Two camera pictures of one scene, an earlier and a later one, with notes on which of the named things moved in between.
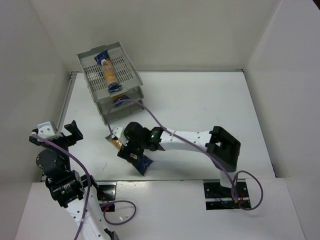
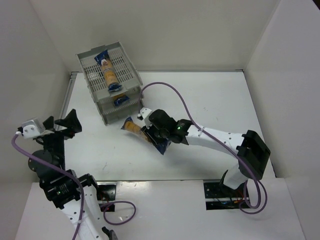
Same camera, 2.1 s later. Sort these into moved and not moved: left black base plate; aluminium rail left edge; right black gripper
Moved: right black gripper
Not moved: left black base plate; aluminium rail left edge
